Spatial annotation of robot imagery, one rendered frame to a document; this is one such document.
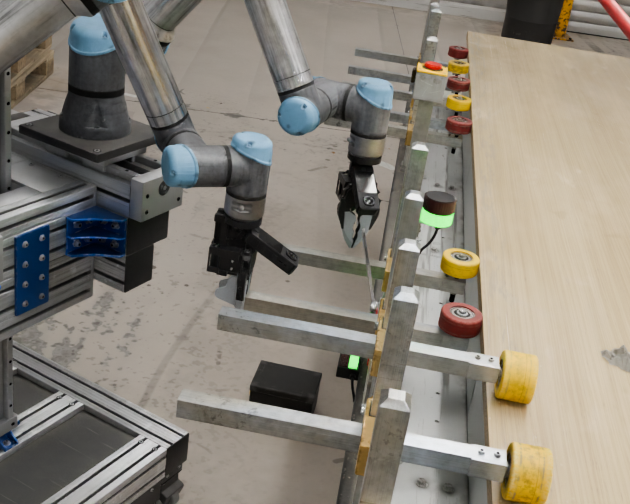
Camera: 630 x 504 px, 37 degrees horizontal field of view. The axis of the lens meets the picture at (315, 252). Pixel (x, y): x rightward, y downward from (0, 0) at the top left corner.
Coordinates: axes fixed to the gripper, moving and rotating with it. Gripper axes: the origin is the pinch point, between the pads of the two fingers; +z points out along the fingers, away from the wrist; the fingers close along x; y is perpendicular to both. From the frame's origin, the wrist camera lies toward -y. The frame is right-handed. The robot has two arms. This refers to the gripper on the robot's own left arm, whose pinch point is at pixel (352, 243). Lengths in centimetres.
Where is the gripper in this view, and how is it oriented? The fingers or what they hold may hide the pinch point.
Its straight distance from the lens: 201.2
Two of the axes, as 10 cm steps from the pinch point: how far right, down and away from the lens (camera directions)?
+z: -1.3, 8.9, 4.3
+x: -9.7, -0.3, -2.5
